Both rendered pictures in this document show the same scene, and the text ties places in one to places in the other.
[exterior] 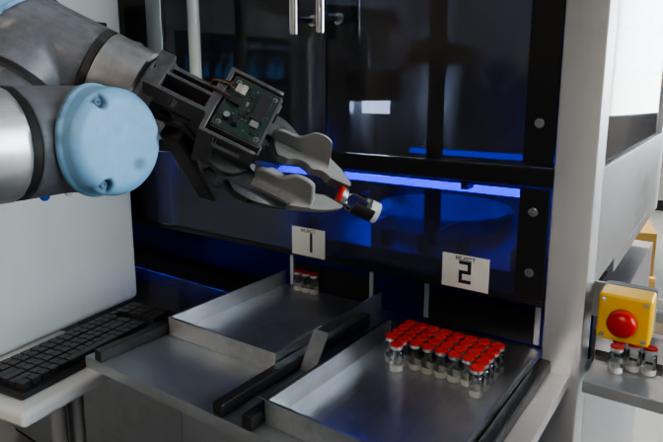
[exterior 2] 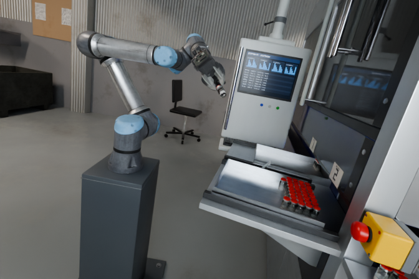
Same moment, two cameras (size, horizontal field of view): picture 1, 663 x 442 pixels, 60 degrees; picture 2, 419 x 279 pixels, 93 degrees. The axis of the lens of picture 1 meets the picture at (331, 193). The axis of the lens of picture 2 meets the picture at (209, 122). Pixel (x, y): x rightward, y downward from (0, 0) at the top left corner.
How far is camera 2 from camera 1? 0.71 m
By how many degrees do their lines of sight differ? 67
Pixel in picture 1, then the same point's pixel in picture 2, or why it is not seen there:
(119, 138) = (161, 55)
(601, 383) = (351, 268)
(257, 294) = (297, 159)
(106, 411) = not seen: hidden behind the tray
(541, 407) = (294, 232)
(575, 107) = (402, 91)
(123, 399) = not seen: hidden behind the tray
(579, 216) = (378, 160)
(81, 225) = (270, 118)
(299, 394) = (242, 167)
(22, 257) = (249, 118)
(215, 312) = (275, 152)
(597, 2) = not seen: outside the picture
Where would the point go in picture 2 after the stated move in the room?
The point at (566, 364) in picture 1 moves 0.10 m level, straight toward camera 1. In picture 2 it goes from (343, 244) to (305, 236)
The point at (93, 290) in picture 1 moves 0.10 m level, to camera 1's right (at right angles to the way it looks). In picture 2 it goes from (267, 138) to (275, 143)
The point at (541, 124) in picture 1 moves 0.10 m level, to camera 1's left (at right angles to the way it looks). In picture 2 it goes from (385, 101) to (346, 95)
